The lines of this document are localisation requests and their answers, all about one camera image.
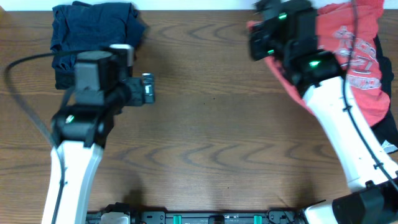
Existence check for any red graphic t-shirt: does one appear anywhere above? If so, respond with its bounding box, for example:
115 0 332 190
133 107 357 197
247 0 391 128

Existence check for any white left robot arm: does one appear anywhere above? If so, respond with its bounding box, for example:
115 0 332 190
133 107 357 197
42 44 155 223

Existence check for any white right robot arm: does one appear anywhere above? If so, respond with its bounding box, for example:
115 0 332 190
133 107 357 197
248 1 397 223

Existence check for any black folded shirt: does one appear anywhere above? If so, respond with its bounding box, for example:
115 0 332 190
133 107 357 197
55 70 75 90

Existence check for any navy blue folded shirt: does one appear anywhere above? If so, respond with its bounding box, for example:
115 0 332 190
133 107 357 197
50 1 147 74

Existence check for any black logo shirt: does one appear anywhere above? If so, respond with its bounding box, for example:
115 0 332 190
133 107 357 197
372 35 397 154

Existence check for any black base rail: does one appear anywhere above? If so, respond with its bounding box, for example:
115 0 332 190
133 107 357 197
85 202 306 224

